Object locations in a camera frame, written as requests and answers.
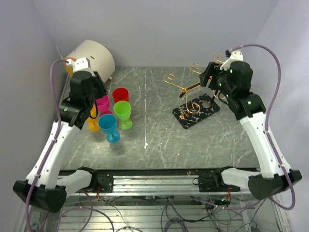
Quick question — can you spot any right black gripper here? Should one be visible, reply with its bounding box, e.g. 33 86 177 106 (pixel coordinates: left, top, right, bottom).
199 61 234 99

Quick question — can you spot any pink wine glass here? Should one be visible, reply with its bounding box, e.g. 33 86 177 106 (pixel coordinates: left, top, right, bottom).
96 95 112 116

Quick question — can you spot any red wine glass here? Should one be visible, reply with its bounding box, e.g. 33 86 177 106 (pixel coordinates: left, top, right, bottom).
112 87 129 103

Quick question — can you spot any green wine glass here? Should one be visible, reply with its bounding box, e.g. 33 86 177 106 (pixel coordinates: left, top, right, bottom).
113 101 132 130

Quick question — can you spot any orange wine glass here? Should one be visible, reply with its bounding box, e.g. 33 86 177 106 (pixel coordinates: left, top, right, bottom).
86 105 100 131

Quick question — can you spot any blue wine glass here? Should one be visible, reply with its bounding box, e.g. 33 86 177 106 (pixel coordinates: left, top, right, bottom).
98 114 120 143

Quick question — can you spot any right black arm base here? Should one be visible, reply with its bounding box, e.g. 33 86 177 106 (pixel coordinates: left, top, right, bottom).
193 166 240 193

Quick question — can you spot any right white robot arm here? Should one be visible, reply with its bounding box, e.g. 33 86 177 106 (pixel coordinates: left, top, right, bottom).
199 61 302 200

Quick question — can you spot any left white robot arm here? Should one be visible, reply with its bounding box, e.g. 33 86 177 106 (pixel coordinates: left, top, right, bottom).
13 70 107 213

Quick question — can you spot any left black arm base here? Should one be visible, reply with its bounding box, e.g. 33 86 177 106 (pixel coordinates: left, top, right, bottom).
78 167 114 193

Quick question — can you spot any round white drawer cabinet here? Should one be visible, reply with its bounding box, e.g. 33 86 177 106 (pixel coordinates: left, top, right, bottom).
65 40 115 83

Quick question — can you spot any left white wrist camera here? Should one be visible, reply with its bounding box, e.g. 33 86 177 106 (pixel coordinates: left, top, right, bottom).
66 57 93 74

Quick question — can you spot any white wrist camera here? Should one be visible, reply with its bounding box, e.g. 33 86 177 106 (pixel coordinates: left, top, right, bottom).
66 57 93 74
220 50 243 71

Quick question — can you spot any gold wire glass rack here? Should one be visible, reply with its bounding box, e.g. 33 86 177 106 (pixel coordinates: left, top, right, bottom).
163 53 232 130

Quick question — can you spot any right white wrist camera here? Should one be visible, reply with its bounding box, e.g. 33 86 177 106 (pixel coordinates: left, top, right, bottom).
220 50 243 71

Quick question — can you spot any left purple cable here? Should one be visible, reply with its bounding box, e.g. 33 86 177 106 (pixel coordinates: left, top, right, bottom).
24 59 70 232

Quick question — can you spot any aluminium mounting frame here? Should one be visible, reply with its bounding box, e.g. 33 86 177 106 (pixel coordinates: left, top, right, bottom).
14 169 290 232

